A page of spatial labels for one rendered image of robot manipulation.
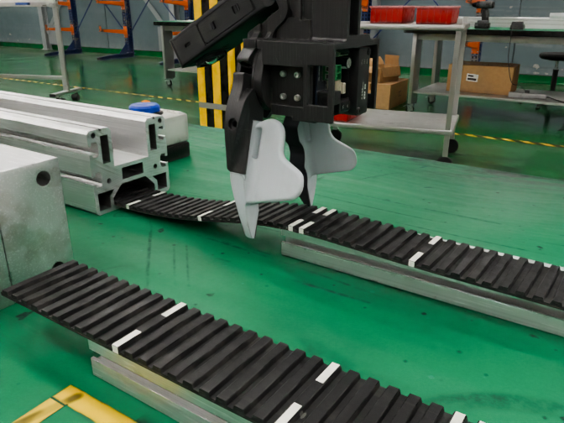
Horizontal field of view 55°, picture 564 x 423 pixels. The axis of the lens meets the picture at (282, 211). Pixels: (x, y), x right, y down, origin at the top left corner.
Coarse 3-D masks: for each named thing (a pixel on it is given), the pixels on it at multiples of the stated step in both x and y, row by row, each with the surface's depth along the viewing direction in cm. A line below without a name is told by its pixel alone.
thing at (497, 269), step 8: (488, 256) 37; (496, 256) 37; (504, 256) 37; (512, 256) 37; (480, 264) 36; (488, 264) 36; (496, 264) 36; (504, 264) 36; (472, 272) 35; (480, 272) 35; (488, 272) 35; (496, 272) 35; (504, 272) 35; (464, 280) 34; (472, 280) 34; (480, 280) 34; (488, 280) 34; (496, 280) 34; (488, 288) 34
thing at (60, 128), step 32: (0, 96) 70; (32, 96) 70; (0, 128) 61; (32, 128) 55; (64, 128) 52; (96, 128) 51; (128, 128) 58; (64, 160) 54; (96, 160) 52; (128, 160) 56; (64, 192) 55; (96, 192) 53
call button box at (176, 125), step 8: (160, 112) 71; (168, 112) 72; (176, 112) 72; (168, 120) 70; (176, 120) 71; (184, 120) 72; (160, 128) 69; (168, 128) 70; (176, 128) 71; (184, 128) 72; (168, 136) 70; (176, 136) 71; (184, 136) 73; (168, 144) 71; (176, 144) 72; (184, 144) 73; (168, 152) 71; (176, 152) 72; (184, 152) 73; (160, 160) 70; (168, 160) 71
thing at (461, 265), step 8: (456, 248) 38; (464, 248) 38; (472, 248) 39; (480, 248) 38; (448, 256) 37; (456, 256) 37; (464, 256) 38; (472, 256) 37; (480, 256) 38; (440, 264) 36; (448, 264) 36; (456, 264) 36; (464, 264) 36; (472, 264) 36; (432, 272) 36; (440, 272) 35; (448, 272) 35; (456, 272) 35; (464, 272) 35
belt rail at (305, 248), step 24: (288, 240) 45; (312, 240) 43; (336, 264) 42; (360, 264) 41; (384, 264) 41; (408, 288) 39; (432, 288) 38; (456, 288) 38; (480, 288) 36; (480, 312) 37; (504, 312) 36; (528, 312) 35; (552, 312) 34
